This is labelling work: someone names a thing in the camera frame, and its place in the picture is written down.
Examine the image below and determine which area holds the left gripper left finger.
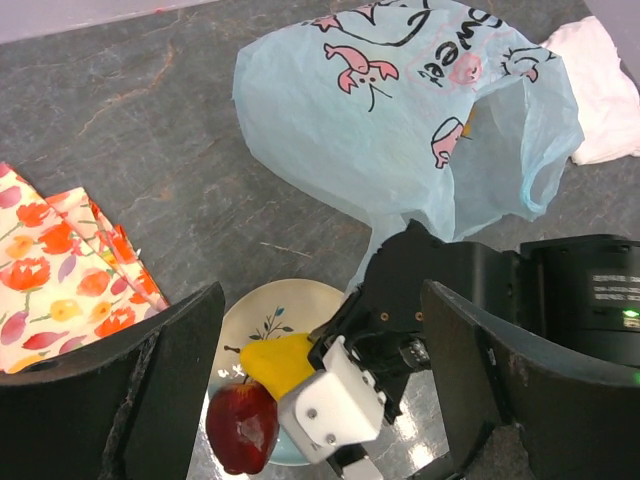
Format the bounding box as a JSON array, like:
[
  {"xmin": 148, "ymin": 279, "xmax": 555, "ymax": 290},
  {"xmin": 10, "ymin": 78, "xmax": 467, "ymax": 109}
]
[{"xmin": 1, "ymin": 283, "xmax": 225, "ymax": 479}]

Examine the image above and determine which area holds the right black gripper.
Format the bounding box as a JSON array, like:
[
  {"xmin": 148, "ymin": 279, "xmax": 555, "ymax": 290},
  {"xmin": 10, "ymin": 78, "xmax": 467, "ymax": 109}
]
[{"xmin": 308, "ymin": 220, "xmax": 520, "ymax": 423}]

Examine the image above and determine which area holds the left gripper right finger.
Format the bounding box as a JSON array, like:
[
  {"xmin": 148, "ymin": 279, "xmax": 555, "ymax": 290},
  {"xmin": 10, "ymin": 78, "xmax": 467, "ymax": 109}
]
[{"xmin": 421, "ymin": 281, "xmax": 639, "ymax": 479}]

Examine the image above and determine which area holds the yellow fake lemon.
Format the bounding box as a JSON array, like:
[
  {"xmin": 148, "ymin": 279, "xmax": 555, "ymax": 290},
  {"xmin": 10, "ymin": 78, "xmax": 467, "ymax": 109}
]
[{"xmin": 239, "ymin": 333, "xmax": 315, "ymax": 402}]

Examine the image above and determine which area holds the red fake apple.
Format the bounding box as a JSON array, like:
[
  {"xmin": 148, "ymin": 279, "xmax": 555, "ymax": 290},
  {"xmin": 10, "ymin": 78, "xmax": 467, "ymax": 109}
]
[{"xmin": 205, "ymin": 381, "xmax": 279, "ymax": 475}]

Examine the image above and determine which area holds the light blue plastic bag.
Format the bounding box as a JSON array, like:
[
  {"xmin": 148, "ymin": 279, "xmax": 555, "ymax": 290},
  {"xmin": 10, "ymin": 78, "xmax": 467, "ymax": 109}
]
[{"xmin": 232, "ymin": 0, "xmax": 586, "ymax": 294}]

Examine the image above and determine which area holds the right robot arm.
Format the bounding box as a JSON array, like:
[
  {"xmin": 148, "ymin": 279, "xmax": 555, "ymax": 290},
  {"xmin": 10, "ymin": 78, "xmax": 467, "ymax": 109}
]
[{"xmin": 309, "ymin": 221, "xmax": 639, "ymax": 421}]

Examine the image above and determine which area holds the cream and blue plate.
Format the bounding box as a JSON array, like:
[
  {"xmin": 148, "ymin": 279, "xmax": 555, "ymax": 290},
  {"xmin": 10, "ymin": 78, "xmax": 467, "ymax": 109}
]
[{"xmin": 207, "ymin": 278, "xmax": 351, "ymax": 467}]

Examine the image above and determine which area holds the floral orange napkin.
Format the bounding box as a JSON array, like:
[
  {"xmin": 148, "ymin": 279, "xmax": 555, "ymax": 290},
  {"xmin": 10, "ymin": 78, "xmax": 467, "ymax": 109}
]
[{"xmin": 1, "ymin": 164, "xmax": 167, "ymax": 374}]

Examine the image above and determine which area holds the white folded cloth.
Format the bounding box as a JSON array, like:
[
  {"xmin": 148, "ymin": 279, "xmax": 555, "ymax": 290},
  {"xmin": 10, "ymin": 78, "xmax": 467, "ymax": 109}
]
[{"xmin": 541, "ymin": 15, "xmax": 639, "ymax": 166}]

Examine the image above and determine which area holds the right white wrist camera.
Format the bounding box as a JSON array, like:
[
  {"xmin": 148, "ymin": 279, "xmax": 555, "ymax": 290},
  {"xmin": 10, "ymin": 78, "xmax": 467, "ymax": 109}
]
[{"xmin": 278, "ymin": 336, "xmax": 387, "ymax": 479}]

